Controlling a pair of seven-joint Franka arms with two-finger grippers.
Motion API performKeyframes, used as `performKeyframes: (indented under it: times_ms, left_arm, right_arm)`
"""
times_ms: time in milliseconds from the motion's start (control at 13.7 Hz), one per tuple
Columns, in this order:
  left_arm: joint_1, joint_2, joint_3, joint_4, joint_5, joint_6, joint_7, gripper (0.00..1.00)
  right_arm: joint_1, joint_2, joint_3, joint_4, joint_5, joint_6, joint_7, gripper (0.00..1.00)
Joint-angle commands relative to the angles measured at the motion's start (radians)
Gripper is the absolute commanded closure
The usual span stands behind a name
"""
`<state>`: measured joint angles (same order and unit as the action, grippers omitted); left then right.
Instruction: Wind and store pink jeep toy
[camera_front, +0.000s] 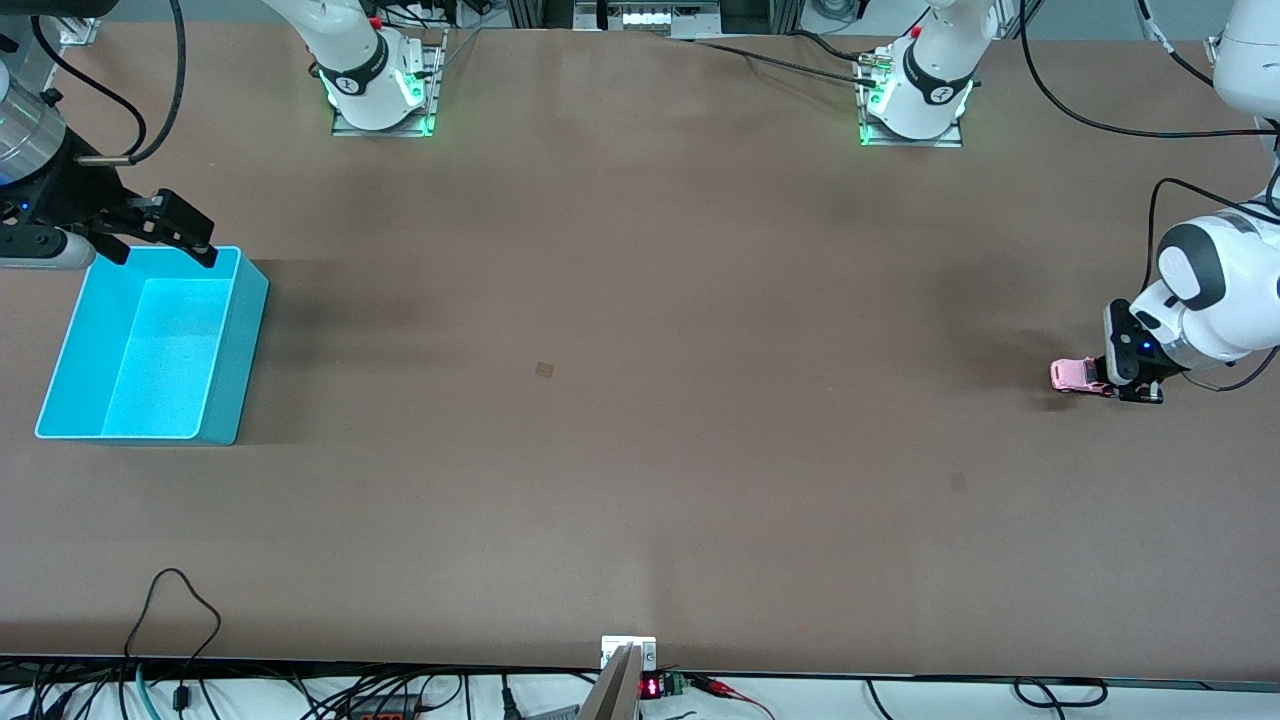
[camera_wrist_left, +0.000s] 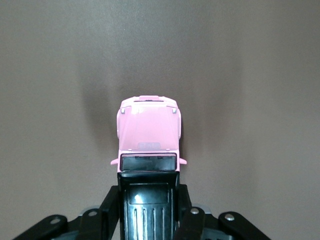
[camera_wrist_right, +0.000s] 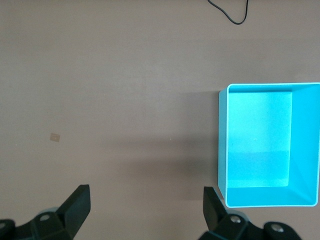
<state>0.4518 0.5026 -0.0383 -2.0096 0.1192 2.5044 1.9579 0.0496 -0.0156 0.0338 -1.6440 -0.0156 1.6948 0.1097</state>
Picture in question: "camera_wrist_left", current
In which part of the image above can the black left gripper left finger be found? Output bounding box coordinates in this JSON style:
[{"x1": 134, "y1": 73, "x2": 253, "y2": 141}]
[{"x1": 12, "y1": 184, "x2": 124, "y2": 240}]

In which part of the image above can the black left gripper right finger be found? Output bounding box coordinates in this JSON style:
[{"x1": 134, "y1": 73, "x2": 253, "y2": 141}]
[{"x1": 174, "y1": 183, "x2": 272, "y2": 240}]

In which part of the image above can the pink toy jeep black roof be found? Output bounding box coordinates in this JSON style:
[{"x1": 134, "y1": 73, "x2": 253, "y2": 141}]
[{"x1": 110, "y1": 95, "x2": 188, "y2": 240}]

